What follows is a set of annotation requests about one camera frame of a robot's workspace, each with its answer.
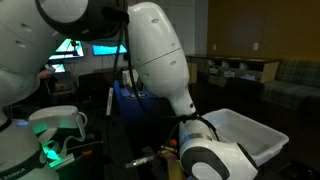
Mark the white translucent box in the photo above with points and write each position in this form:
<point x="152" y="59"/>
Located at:
<point x="135" y="76"/>

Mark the blue bin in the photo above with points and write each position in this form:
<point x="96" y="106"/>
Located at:
<point x="128" y="110"/>

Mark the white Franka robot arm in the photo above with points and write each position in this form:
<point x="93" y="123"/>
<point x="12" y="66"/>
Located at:
<point x="156" y="56"/>

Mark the yellow wrist camera mount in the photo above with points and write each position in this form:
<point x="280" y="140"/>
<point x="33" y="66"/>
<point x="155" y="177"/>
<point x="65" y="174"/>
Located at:
<point x="173" y="168"/>

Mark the wall monitor with cyan picture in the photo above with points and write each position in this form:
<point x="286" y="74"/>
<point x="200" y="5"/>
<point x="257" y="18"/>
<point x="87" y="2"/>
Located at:
<point x="68" y="50"/>

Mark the black office chair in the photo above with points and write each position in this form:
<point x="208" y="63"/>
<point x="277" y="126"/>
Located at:
<point x="93" y="88"/>

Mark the white plastic bin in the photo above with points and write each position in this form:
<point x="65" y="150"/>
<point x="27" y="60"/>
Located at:
<point x="240" y="130"/>

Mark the person in dark clothes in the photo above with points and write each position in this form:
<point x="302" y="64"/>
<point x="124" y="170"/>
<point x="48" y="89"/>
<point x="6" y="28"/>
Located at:
<point x="45" y="75"/>

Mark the green plaid couch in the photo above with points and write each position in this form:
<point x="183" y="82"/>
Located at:
<point x="293" y="83"/>

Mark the white wall outlet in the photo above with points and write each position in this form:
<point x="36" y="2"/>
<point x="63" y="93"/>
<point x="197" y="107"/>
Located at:
<point x="214" y="47"/>
<point x="255" y="46"/>

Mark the black camera on tripod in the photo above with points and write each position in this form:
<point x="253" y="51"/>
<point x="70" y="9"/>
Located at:
<point x="74" y="44"/>

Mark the wooden shelf cabinet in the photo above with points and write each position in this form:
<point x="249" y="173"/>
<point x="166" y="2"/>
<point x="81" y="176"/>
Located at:
<point x="233" y="66"/>

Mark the small lit screen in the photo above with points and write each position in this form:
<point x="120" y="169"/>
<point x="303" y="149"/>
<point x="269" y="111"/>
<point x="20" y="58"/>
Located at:
<point x="59" y="68"/>

